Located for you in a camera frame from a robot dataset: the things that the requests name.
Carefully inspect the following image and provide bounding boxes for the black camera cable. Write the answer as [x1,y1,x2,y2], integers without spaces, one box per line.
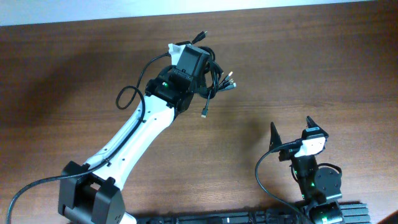
[6,52,171,224]
[254,140,312,224]

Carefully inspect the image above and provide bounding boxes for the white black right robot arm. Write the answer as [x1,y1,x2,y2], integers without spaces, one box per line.
[269,116,345,223]

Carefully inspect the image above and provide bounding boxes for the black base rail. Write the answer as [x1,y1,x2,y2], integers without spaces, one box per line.
[137,202,371,224]

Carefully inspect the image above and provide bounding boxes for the black right camera cable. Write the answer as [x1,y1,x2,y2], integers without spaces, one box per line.
[254,140,312,224]

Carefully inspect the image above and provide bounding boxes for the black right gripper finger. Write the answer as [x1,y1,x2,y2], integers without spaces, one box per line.
[269,122,282,151]
[306,116,318,128]

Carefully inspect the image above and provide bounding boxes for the black cable bundle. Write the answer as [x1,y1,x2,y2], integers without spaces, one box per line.
[175,30,237,118]

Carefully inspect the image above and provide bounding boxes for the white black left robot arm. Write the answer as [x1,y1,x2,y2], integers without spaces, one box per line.
[58,44,217,223]

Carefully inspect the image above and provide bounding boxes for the black left camera cable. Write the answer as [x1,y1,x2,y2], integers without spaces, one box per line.
[6,52,171,224]

